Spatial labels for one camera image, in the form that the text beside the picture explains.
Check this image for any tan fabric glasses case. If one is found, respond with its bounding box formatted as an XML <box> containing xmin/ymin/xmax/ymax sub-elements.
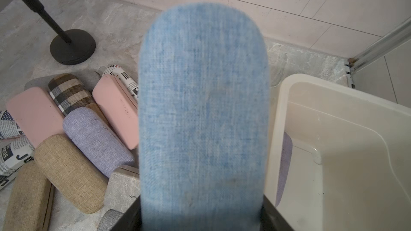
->
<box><xmin>34</xmin><ymin>134</ymin><xmax>108</xmax><ymax>214</ymax></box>

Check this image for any grey fabric glasses case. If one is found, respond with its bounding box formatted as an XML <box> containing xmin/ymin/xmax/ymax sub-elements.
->
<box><xmin>24</xmin><ymin>69</ymin><xmax>101</xmax><ymax>92</ymax></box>

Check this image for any brown plaid glasses case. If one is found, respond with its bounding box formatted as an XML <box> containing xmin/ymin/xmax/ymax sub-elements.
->
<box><xmin>48</xmin><ymin>73</ymin><xmax>109</xmax><ymax>125</ymax></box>

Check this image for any dark grey glasses case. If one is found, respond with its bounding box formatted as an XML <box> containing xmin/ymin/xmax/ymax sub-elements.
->
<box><xmin>97</xmin><ymin>210</ymin><xmax>124</xmax><ymax>231</ymax></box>

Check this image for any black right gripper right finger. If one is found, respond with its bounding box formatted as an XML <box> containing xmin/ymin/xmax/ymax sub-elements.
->
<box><xmin>261</xmin><ymin>195</ymin><xmax>294</xmax><ymax>231</ymax></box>

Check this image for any black microphone stand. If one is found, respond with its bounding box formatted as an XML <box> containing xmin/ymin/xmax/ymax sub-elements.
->
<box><xmin>22</xmin><ymin>0</ymin><xmax>96</xmax><ymax>65</ymax></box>

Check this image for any cream plastic storage box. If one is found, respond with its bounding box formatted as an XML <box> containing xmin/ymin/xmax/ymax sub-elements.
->
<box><xmin>264</xmin><ymin>74</ymin><xmax>411</xmax><ymax>231</ymax></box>

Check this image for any blue fabric glasses case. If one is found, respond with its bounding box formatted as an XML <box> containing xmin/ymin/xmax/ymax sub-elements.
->
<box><xmin>138</xmin><ymin>3</ymin><xmax>270</xmax><ymax>231</ymax></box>

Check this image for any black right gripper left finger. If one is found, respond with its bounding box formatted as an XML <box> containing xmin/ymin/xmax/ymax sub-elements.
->
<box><xmin>111</xmin><ymin>196</ymin><xmax>141</xmax><ymax>231</ymax></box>

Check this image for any pink glasses case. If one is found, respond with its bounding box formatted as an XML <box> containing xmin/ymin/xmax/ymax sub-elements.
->
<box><xmin>92</xmin><ymin>74</ymin><xmax>139</xmax><ymax>150</ymax></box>
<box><xmin>6</xmin><ymin>87</ymin><xmax>64</xmax><ymax>148</ymax></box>

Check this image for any light grey rectangular glasses case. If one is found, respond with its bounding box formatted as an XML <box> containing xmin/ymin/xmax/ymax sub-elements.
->
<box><xmin>104</xmin><ymin>165</ymin><xmax>141</xmax><ymax>213</ymax></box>

